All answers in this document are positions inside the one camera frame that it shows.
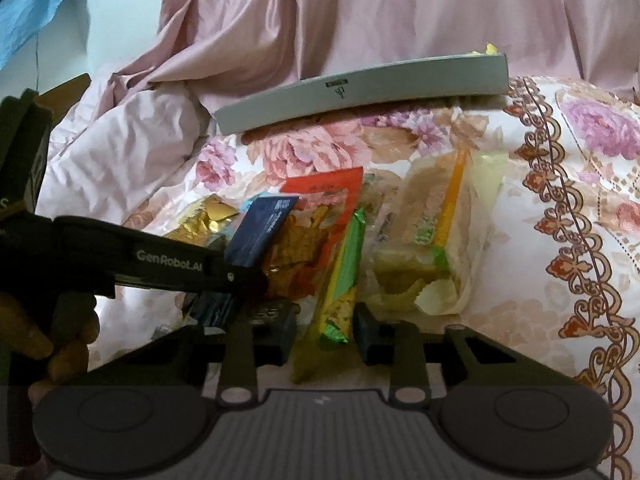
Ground green yellow snack bar packet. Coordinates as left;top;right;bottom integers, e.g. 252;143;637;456
291;208;367;384

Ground person's left hand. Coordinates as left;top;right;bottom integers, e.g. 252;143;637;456
0;294;101;406

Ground red chips snack packet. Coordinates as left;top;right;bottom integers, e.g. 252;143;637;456
262;167;363;301

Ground dark blue snack packet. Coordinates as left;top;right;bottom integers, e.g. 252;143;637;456
224;195;298;268

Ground light pink duvet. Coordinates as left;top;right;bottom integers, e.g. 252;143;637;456
36;75;210;224

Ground gold foil snack packet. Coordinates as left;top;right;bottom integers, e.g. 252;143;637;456
165;195;239;247

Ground clear bag of pastries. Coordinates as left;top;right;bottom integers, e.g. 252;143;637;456
357;148;508;316

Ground grey shallow box tray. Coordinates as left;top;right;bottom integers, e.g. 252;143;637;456
214;53;509;136

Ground pink satin sheet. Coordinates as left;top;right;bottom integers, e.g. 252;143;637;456
96;0;639;113

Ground yellow blue paper in tray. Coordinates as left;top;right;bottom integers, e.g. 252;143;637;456
470;42;500;55

